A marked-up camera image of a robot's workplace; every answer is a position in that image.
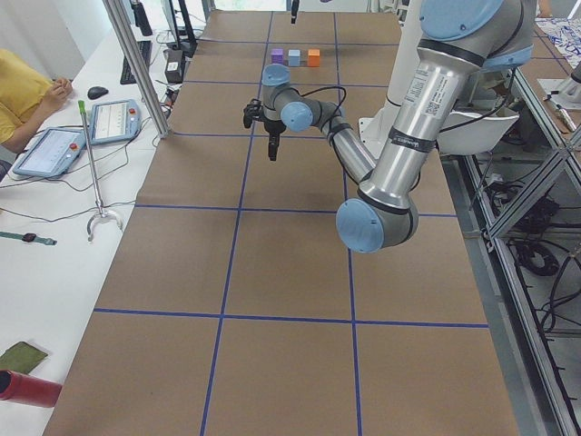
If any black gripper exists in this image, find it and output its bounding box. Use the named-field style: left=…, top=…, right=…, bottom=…
left=264, top=119, right=286, bottom=161

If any light blue foam block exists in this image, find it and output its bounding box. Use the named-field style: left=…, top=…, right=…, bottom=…
left=288, top=49, right=301, bottom=67

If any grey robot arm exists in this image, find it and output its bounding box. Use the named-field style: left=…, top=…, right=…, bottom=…
left=261, top=64, right=377, bottom=183
left=328, top=1, right=537, bottom=253

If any purple foam block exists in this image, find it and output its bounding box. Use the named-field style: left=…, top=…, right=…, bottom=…
left=271, top=47, right=284, bottom=64

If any orange foam block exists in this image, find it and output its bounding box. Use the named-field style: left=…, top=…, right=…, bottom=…
left=307, top=48, right=321, bottom=67

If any black monitor stand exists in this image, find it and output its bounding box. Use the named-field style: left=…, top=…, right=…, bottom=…
left=161, top=0, right=198, bottom=58

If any black power adapter box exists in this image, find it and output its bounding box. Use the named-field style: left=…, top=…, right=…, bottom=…
left=164, top=49, right=184, bottom=84

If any black keyboard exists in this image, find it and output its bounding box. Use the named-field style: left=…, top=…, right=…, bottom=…
left=119, top=39, right=153, bottom=86

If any far teach pendant tablet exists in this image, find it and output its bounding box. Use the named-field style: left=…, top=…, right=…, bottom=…
left=89, top=99, right=142, bottom=145

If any teach pendant tablet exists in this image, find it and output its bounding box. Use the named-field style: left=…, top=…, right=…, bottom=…
left=89, top=99, right=142, bottom=145
left=13, top=128, right=85, bottom=177

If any metal reacher grabber stick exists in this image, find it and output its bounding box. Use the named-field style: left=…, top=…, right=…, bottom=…
left=78, top=100, right=123, bottom=243

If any black computer mouse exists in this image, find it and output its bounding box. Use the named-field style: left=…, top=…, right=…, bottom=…
left=87, top=86, right=109, bottom=100

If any near teach pendant tablet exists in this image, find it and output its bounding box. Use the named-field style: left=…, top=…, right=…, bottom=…
left=13, top=128, right=85, bottom=177

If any person in yellow shirt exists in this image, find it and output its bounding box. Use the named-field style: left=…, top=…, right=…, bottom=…
left=1, top=48, right=73, bottom=154

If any green cloth pouch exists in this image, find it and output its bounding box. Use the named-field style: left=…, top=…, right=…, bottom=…
left=0, top=342, right=48, bottom=374

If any red cylinder bottle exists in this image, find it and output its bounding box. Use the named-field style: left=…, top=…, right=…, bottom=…
left=1, top=370, right=63, bottom=408

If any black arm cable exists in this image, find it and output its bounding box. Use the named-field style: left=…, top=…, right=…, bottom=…
left=438, top=72, right=518, bottom=135
left=297, top=84, right=353, bottom=137

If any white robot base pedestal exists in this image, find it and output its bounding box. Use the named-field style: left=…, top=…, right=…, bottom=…
left=359, top=0, right=423, bottom=158

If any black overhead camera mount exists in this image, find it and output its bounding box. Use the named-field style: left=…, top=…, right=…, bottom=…
left=290, top=0, right=300, bottom=25

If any aluminium frame post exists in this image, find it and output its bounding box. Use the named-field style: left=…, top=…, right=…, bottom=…
left=103, top=0, right=170, bottom=139

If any green strap wristwatch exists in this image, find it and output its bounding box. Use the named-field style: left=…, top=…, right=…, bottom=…
left=0, top=231, right=57, bottom=246

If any aluminium side rail frame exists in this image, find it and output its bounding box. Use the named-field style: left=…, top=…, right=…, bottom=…
left=467, top=17, right=581, bottom=436

